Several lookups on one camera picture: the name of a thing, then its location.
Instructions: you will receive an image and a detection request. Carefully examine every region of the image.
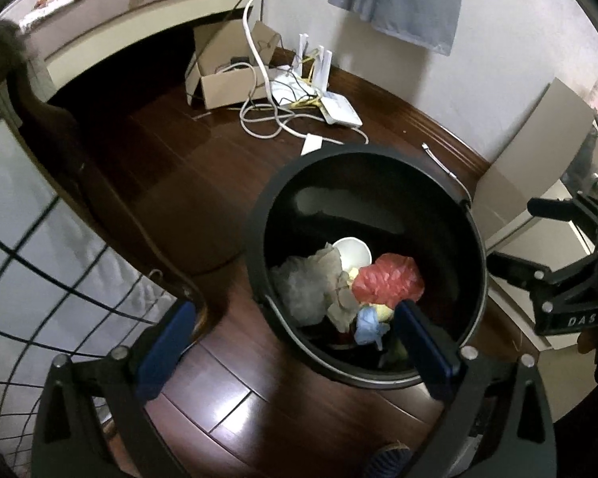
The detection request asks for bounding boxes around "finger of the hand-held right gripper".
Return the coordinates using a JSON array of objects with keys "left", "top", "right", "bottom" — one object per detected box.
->
[
  {"left": 527, "top": 194, "right": 598, "bottom": 242},
  {"left": 487, "top": 251, "right": 561, "bottom": 294}
]

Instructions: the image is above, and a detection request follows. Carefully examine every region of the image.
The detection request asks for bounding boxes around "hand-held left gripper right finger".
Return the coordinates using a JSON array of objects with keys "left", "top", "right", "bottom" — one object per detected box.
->
[{"left": 395, "top": 300, "right": 559, "bottom": 478}]

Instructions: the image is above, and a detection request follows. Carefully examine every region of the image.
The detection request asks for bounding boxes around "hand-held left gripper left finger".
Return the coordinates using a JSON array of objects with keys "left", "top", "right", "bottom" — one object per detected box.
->
[{"left": 31, "top": 299, "right": 200, "bottom": 478}]

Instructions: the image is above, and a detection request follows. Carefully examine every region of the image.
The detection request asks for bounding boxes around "light blue wrapper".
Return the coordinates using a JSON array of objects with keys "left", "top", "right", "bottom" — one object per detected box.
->
[{"left": 355, "top": 306, "right": 392, "bottom": 353}]

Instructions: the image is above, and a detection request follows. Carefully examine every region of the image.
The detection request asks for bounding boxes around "red plastic bag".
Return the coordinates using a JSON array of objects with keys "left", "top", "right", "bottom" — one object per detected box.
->
[{"left": 353, "top": 253, "right": 426, "bottom": 308}]

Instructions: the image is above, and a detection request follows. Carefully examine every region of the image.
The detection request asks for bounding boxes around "beige paper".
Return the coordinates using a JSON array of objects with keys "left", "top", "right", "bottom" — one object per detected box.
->
[{"left": 309, "top": 243, "right": 364, "bottom": 333}]

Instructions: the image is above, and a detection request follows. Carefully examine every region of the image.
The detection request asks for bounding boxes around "white paper cup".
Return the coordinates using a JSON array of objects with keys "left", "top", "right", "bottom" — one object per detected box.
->
[{"left": 331, "top": 236, "right": 373, "bottom": 276}]

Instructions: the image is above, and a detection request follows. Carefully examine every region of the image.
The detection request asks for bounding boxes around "clear plastic bag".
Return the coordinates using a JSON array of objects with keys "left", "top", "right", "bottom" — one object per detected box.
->
[{"left": 270, "top": 254, "right": 340, "bottom": 328}]

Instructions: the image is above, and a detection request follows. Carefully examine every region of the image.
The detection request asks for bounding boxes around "black round trash bin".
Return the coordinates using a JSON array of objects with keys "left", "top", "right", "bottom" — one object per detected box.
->
[{"left": 244, "top": 144, "right": 489, "bottom": 390}]

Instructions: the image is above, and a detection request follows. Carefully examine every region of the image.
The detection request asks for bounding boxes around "person's right hand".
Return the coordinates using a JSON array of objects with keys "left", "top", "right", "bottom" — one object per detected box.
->
[{"left": 575, "top": 327, "right": 598, "bottom": 389}]

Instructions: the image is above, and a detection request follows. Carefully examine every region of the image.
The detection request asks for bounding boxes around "white cabinet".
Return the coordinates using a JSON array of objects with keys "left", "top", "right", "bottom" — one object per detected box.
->
[{"left": 471, "top": 77, "right": 598, "bottom": 424}]

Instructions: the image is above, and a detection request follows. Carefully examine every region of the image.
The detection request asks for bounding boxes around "blue slipper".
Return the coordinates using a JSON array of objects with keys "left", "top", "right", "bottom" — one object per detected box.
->
[{"left": 364, "top": 441, "right": 412, "bottom": 478}]

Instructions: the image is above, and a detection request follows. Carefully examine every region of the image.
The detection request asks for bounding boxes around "white checked tablecloth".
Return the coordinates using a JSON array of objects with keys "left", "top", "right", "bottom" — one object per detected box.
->
[{"left": 0, "top": 74, "right": 190, "bottom": 478}]

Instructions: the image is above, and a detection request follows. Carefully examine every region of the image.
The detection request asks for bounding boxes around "white flat modem box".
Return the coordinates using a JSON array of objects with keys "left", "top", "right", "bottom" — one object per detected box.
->
[{"left": 319, "top": 94, "right": 364, "bottom": 127}]

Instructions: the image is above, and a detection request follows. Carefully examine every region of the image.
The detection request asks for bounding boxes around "white power adapter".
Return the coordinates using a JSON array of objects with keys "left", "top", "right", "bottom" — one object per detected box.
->
[{"left": 300, "top": 133, "right": 325, "bottom": 156}]

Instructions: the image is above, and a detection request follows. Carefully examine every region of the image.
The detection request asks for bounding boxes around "open cardboard box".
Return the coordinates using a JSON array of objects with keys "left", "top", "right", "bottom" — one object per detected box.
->
[{"left": 184, "top": 20, "right": 282, "bottom": 109}]

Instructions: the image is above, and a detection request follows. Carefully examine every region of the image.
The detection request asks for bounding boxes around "white router with antennas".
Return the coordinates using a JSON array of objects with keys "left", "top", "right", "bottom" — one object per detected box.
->
[{"left": 269, "top": 33, "right": 334, "bottom": 107}]

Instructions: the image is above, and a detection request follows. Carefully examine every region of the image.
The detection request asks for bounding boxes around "thin white cable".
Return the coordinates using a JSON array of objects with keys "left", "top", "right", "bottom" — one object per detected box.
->
[{"left": 421, "top": 143, "right": 473, "bottom": 205}]

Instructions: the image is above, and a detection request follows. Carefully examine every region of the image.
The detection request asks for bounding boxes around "grey looped cable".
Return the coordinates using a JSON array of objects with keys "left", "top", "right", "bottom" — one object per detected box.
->
[{"left": 239, "top": 97, "right": 370, "bottom": 146}]

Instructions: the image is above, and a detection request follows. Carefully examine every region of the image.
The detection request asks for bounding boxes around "beige bed frame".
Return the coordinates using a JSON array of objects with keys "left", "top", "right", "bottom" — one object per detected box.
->
[{"left": 25, "top": 0, "right": 266, "bottom": 91}]

